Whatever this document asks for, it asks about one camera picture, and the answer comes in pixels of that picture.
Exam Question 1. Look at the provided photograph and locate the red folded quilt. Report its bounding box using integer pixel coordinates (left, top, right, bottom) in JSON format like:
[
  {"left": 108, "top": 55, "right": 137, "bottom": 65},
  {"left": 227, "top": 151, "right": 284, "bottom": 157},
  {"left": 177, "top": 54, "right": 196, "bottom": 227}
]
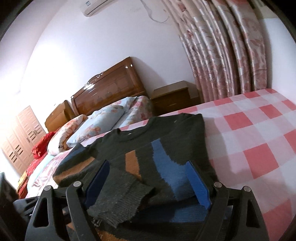
[{"left": 31, "top": 131, "right": 56, "bottom": 159}]

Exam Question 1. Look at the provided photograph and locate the wooden nightstand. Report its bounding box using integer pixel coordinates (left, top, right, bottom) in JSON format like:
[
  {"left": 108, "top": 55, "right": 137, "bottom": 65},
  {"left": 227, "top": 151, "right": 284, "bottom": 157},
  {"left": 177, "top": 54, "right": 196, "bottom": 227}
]
[{"left": 150, "top": 80, "right": 202, "bottom": 116}]

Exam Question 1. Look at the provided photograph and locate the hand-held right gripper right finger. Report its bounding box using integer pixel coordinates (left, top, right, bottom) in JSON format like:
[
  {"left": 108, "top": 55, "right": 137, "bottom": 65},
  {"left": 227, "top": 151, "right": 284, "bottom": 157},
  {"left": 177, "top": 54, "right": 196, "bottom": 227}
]
[{"left": 185, "top": 161, "right": 270, "bottom": 241}]

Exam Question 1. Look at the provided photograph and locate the pink floral curtain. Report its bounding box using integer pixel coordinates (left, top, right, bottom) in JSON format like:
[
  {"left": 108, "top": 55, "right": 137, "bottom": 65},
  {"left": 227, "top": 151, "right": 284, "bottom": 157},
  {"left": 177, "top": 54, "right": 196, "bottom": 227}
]
[{"left": 161, "top": 0, "right": 269, "bottom": 102}]

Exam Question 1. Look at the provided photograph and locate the light blue floral quilt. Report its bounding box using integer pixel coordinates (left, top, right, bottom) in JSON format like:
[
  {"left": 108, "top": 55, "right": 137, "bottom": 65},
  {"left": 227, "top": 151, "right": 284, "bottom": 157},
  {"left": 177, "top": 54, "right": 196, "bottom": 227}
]
[{"left": 67, "top": 96, "right": 137, "bottom": 147}]

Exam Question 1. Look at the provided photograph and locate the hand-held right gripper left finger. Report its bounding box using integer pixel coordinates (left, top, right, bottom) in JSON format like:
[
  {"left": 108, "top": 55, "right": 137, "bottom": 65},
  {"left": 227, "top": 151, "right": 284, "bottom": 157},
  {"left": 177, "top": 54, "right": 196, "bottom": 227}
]
[{"left": 24, "top": 160, "right": 110, "bottom": 241}]

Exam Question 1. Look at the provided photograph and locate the thin wall cable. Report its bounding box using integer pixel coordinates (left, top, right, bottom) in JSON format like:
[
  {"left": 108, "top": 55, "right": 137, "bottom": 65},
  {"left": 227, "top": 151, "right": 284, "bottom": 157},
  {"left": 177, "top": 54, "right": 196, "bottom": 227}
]
[{"left": 141, "top": 0, "right": 173, "bottom": 24}]

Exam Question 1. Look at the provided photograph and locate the dark wooden headboard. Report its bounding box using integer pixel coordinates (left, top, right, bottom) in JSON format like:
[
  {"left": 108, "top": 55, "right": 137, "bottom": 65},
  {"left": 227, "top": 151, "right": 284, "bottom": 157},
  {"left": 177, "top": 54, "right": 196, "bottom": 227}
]
[{"left": 71, "top": 57, "right": 147, "bottom": 117}]

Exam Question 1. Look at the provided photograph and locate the pink checked bed sheet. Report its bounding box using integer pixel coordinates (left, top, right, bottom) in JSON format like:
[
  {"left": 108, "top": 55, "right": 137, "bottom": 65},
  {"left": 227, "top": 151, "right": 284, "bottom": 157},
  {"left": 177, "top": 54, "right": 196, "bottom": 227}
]
[{"left": 79, "top": 88, "right": 296, "bottom": 241}]

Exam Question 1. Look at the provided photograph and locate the white air conditioner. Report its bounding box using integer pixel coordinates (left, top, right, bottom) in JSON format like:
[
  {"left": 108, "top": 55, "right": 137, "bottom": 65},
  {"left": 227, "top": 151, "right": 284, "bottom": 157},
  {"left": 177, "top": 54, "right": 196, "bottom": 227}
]
[{"left": 80, "top": 0, "right": 114, "bottom": 17}]

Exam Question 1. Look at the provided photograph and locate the far bed with red cover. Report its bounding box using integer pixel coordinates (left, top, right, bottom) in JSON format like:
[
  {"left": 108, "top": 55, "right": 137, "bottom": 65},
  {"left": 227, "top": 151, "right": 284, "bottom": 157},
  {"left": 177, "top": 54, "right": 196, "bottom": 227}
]
[{"left": 17, "top": 158, "right": 38, "bottom": 198}]

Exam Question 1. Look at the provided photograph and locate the orange floral quilt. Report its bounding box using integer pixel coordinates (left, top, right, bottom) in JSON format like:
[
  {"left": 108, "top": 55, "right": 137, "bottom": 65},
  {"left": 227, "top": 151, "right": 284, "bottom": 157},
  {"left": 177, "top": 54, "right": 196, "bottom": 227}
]
[{"left": 47, "top": 114, "right": 89, "bottom": 156}]

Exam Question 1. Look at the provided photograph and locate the light wooden headboard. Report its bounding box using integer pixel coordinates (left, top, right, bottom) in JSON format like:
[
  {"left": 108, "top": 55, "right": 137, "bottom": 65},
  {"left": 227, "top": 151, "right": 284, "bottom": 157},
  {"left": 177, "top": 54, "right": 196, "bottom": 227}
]
[{"left": 45, "top": 100, "right": 75, "bottom": 132}]

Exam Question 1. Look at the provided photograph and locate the dark green patchwork sweater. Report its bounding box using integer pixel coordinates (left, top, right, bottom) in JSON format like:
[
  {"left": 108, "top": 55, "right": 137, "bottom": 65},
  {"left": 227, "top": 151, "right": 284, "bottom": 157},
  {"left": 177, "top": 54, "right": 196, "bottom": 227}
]
[{"left": 53, "top": 113, "right": 232, "bottom": 241}]

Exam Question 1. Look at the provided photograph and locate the light wooden wardrobe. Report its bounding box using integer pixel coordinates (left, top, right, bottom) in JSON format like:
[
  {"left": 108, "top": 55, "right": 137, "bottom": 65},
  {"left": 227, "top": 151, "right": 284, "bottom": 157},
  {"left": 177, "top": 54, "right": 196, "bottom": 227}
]
[{"left": 1, "top": 105, "right": 47, "bottom": 176}]

